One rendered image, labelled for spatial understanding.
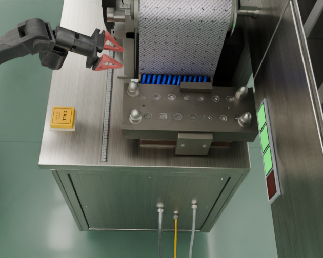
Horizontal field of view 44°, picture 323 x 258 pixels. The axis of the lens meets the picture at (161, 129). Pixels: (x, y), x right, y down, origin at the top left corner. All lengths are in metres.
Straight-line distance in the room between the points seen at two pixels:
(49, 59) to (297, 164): 0.72
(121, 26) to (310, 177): 0.72
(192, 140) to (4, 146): 1.43
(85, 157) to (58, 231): 0.93
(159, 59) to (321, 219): 0.67
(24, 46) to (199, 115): 0.52
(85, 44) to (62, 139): 0.33
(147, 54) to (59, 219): 1.21
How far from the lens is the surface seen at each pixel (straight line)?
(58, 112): 1.32
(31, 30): 1.11
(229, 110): 1.21
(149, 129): 1.15
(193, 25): 1.09
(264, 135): 1.00
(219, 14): 1.08
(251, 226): 2.19
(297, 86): 0.84
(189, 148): 1.21
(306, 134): 0.79
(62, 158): 1.27
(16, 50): 1.12
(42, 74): 2.58
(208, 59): 1.20
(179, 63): 1.21
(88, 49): 1.14
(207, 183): 1.39
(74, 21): 1.58
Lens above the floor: 2.04
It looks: 61 degrees down
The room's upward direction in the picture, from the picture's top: 7 degrees clockwise
